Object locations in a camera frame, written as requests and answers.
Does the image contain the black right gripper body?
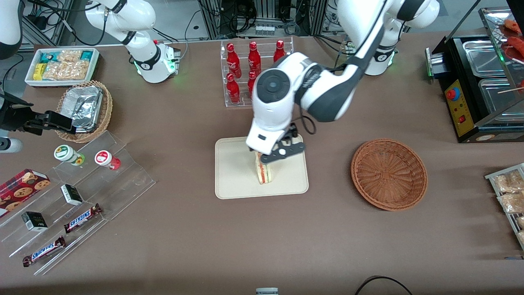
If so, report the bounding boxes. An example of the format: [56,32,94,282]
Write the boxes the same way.
[0,95,45,136]

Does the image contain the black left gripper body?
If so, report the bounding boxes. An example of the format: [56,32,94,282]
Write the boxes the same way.
[280,123,300,145]

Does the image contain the triangular sandwich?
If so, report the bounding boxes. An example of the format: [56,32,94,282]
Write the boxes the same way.
[254,151,276,185]

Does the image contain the light wicker basket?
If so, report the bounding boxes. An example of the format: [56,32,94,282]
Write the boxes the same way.
[55,80,113,143]

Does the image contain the beige plastic tray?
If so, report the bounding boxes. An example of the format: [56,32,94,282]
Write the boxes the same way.
[215,133,309,200]

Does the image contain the brown wicker basket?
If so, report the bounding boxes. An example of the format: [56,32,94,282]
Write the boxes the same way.
[351,138,428,211]

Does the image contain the aluminium foil container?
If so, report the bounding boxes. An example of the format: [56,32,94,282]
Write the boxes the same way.
[61,86,103,132]

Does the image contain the green cup white lid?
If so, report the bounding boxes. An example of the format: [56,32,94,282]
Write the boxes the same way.
[54,145,86,166]

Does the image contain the large clear cracker bag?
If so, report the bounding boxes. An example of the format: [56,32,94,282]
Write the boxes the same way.
[43,61,90,81]

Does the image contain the red cup white lid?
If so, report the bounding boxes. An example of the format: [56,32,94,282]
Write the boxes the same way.
[95,150,122,171]

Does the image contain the clear acrylic bottle rack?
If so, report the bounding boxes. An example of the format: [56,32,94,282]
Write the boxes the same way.
[220,37,294,108]

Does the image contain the small clear cracker bag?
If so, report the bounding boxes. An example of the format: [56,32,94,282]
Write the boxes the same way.
[57,50,82,63]

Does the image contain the white snack bin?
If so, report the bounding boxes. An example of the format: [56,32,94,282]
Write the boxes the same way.
[25,47,101,88]

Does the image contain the small black box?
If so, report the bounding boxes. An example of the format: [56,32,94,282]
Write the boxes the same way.
[21,211,49,232]
[60,184,84,206]

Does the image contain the red cookie box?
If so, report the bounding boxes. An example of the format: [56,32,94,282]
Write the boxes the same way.
[0,168,51,218]

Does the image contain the clear acrylic step display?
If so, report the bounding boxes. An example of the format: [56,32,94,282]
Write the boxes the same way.
[0,131,156,276]

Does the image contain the snickers bar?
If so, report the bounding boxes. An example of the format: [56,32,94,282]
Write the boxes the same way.
[22,236,66,267]
[63,203,102,234]

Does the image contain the grey metal box green light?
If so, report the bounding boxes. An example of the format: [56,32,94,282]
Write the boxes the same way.
[425,47,447,79]

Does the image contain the black food warmer machine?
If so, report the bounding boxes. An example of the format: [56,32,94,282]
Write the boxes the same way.
[439,0,524,143]

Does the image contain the steel food pan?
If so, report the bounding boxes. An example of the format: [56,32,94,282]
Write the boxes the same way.
[463,40,506,78]
[477,78,524,124]

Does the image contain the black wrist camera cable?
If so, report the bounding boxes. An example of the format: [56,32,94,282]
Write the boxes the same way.
[291,110,316,136]

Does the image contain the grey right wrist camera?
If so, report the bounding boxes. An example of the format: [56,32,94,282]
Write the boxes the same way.
[0,138,23,153]

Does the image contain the aluminium frame rack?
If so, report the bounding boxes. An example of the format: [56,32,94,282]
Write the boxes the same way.
[199,0,329,38]

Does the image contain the black cable loop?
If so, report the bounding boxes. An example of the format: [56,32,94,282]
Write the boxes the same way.
[354,276,414,295]

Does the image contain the grey wire tray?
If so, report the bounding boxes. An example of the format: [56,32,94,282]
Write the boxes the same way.
[485,163,524,250]

